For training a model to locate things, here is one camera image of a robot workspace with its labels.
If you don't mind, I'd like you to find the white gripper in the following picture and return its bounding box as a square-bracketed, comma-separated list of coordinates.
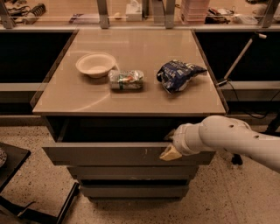
[159, 123, 214, 161]

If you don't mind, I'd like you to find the grey top drawer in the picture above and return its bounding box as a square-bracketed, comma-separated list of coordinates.
[43, 117, 214, 166]

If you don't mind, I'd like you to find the grey drawer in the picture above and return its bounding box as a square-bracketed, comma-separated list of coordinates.
[68, 165, 199, 180]
[43, 117, 214, 166]
[80, 185, 188, 199]

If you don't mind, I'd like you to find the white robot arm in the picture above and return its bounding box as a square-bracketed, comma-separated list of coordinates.
[160, 115, 280, 172]

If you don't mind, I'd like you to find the grey middle drawer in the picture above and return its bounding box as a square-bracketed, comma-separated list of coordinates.
[68, 165, 199, 180]

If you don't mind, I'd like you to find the grey bottom drawer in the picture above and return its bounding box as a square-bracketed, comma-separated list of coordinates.
[80, 185, 188, 199]

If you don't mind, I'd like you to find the grey drawer cabinet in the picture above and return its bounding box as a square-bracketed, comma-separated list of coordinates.
[30, 28, 229, 204]

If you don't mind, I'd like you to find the black stand leg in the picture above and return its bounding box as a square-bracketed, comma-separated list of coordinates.
[231, 154, 243, 165]

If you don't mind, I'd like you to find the blue chip bag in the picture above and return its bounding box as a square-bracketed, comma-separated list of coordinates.
[156, 59, 207, 94]

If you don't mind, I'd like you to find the crushed green white can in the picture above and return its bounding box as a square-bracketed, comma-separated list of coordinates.
[108, 70, 144, 90]

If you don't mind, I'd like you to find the white paper bowl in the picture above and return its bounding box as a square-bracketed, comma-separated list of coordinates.
[75, 52, 116, 78]

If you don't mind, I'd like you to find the pink plastic container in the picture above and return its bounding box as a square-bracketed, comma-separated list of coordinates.
[179, 0, 210, 25]

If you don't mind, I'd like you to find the white tissue box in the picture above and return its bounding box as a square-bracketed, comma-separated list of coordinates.
[125, 0, 142, 22]

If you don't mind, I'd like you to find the black table at left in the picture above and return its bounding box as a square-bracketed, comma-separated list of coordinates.
[0, 143, 31, 192]

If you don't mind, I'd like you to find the purple white book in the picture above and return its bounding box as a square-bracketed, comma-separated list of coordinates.
[68, 13, 100, 25]

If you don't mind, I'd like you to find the white rod with cable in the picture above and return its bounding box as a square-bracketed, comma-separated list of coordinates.
[217, 32, 267, 87]

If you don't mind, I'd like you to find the metal shelf post right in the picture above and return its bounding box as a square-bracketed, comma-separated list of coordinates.
[164, 0, 176, 29]

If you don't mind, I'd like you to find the metal shelf post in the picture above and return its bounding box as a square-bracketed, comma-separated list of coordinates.
[164, 0, 176, 29]
[96, 0, 109, 29]

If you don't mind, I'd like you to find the metal shelf post left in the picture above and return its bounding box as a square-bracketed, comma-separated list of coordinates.
[96, 0, 109, 29]

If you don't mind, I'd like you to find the black floor base frame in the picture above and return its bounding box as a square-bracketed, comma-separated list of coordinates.
[0, 182, 80, 224]

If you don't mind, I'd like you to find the black coiled cable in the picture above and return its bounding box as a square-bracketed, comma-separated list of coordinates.
[22, 3, 47, 25]

